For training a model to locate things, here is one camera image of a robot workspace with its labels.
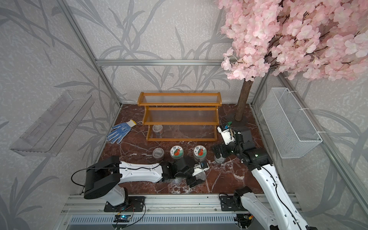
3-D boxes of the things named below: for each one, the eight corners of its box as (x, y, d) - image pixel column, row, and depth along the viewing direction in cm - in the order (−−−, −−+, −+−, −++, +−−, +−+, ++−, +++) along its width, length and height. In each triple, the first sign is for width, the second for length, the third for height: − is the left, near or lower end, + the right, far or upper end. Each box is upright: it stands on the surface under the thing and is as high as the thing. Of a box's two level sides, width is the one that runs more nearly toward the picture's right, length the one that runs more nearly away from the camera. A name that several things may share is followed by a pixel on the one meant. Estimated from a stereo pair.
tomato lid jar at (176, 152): (170, 162, 90) (169, 157, 83) (172, 151, 95) (170, 145, 88) (182, 162, 90) (182, 157, 83) (183, 151, 95) (182, 145, 88)
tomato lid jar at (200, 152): (192, 160, 91) (192, 154, 84) (196, 149, 96) (196, 143, 89) (203, 164, 90) (204, 158, 83) (206, 153, 94) (207, 147, 87)
